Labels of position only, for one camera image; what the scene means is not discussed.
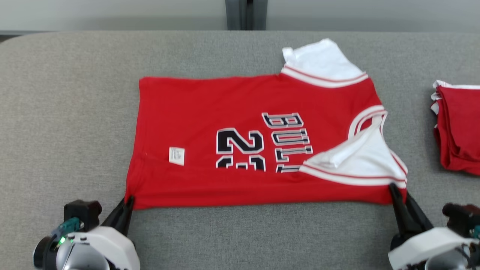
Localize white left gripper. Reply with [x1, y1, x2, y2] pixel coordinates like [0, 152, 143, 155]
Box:
[56, 195, 141, 270]

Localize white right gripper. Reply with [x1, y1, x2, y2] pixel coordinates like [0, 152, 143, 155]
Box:
[388, 183, 474, 270]

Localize teal plug left arm cable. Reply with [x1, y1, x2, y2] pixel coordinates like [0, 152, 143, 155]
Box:
[58, 217, 85, 235]

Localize red shorts white waistband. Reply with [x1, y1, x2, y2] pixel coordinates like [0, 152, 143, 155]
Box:
[430, 79, 480, 176]

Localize grey partition post round feet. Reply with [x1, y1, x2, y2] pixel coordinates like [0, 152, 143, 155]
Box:
[225, 0, 269, 31]

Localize red basketball jersey number 23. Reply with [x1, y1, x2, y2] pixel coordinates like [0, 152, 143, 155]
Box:
[124, 37, 409, 210]

